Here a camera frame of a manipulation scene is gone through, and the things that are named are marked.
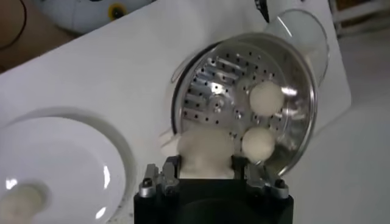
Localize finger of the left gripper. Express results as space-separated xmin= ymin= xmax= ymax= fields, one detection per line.
xmin=254 ymin=0 xmax=271 ymax=24

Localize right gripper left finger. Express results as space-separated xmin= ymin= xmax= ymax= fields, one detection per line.
xmin=138 ymin=155 xmax=181 ymax=198

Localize white side table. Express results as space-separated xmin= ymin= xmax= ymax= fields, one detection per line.
xmin=328 ymin=0 xmax=390 ymax=37

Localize round glass pot lid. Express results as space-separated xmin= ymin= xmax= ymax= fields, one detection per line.
xmin=263 ymin=8 xmax=330 ymax=89

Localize black floor cable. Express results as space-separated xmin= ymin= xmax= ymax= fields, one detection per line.
xmin=0 ymin=0 xmax=28 ymax=51

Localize white steamed baozi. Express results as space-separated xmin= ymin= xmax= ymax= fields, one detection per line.
xmin=0 ymin=182 xmax=46 ymax=224
xmin=241 ymin=127 xmax=276 ymax=164
xmin=249 ymin=80 xmax=286 ymax=117
xmin=178 ymin=127 xmax=235 ymax=180

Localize white robot base body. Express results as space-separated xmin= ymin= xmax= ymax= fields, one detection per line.
xmin=30 ymin=0 xmax=156 ymax=34

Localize large white plate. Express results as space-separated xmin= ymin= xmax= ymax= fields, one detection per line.
xmin=0 ymin=106 xmax=137 ymax=224

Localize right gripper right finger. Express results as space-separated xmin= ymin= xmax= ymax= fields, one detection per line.
xmin=232 ymin=155 xmax=289 ymax=199

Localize perforated steel steamer basket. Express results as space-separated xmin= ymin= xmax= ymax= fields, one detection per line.
xmin=170 ymin=32 xmax=319 ymax=177

